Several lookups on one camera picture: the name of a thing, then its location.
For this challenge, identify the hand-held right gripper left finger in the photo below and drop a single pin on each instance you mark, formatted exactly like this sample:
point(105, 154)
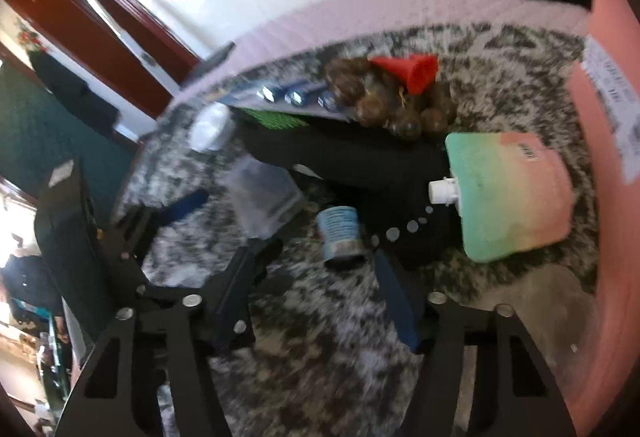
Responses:
point(232, 304)

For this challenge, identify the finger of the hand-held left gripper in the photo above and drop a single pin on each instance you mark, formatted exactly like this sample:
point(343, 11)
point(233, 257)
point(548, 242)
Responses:
point(182, 206)
point(137, 249)

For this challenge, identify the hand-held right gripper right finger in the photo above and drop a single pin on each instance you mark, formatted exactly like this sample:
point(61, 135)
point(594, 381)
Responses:
point(396, 302)

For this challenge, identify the pastel green pink spout pouch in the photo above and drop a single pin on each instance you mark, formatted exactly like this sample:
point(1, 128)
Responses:
point(505, 197)

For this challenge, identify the clear plastic box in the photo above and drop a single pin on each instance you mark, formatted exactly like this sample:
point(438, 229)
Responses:
point(262, 197)

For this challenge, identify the small blue label can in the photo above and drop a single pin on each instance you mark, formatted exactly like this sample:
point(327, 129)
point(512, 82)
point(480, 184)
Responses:
point(340, 229)

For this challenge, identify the black white speckled blanket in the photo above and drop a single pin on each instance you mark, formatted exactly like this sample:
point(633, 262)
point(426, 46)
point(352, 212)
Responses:
point(310, 367)

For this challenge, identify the green mesh pad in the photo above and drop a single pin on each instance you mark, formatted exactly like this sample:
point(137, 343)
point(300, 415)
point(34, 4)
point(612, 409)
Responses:
point(272, 119)

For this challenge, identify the black fabric bag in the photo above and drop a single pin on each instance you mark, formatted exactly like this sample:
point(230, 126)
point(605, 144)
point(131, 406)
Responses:
point(360, 162)

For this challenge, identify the dark hanging coat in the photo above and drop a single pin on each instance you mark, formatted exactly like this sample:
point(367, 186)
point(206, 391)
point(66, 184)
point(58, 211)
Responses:
point(75, 92)

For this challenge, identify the black remote control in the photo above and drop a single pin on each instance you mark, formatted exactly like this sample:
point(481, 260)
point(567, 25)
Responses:
point(210, 62)

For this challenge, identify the battery blister pack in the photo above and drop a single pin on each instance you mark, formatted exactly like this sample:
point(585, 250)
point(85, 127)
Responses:
point(295, 97)

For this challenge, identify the dark red wooden door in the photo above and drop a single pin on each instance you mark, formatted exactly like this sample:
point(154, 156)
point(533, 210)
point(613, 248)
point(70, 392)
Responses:
point(100, 32)

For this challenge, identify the pink quilted sheet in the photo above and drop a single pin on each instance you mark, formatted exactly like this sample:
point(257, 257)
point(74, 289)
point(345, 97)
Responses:
point(610, 267)

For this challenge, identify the red cone cap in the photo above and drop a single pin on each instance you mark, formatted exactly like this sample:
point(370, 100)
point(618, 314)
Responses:
point(412, 72)

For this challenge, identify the white printed paper label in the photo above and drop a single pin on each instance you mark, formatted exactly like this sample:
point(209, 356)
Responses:
point(612, 92)

